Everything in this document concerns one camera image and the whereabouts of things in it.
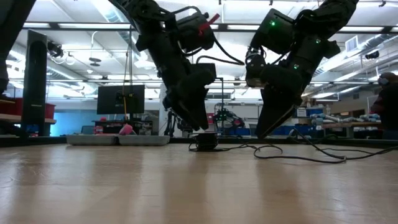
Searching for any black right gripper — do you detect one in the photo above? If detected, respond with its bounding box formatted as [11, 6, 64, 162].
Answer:
[255, 65, 304, 139]

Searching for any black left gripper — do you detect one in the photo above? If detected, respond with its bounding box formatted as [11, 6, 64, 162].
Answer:
[136, 27, 217, 131]

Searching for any long thin black cord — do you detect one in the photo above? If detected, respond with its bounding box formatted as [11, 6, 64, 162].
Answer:
[188, 127, 398, 165]

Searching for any black tripod stand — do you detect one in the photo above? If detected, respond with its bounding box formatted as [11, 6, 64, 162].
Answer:
[166, 110, 190, 138]

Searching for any wooden workbench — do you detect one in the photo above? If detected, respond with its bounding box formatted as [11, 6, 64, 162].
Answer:
[322, 120, 383, 139]

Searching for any black monitor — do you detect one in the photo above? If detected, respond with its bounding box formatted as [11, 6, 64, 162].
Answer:
[96, 84, 146, 116]

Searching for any black cluttered desk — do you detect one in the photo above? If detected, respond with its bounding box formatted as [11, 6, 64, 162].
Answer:
[92, 119, 154, 136]

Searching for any red zip tie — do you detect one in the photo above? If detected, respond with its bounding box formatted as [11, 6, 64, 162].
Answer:
[198, 12, 221, 35]

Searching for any person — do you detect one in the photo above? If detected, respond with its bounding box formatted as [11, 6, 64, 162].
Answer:
[369, 72, 398, 140]

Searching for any red storage bin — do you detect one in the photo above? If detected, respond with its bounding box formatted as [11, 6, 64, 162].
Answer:
[45, 103, 57, 121]
[0, 98, 22, 116]

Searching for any black tall column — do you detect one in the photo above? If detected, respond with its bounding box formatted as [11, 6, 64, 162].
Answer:
[21, 30, 49, 138]

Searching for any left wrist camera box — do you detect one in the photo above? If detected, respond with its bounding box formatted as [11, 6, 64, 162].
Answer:
[191, 63, 218, 78]

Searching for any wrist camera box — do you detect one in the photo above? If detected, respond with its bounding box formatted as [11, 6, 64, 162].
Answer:
[245, 46, 267, 88]
[191, 63, 218, 78]

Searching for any black frame cable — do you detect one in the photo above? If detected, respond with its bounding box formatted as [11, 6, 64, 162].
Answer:
[289, 133, 340, 146]

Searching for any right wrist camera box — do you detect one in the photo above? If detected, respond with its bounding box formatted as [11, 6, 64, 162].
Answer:
[245, 46, 267, 88]

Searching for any black hanging camera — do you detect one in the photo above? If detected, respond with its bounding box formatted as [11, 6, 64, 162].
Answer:
[47, 40, 65, 59]

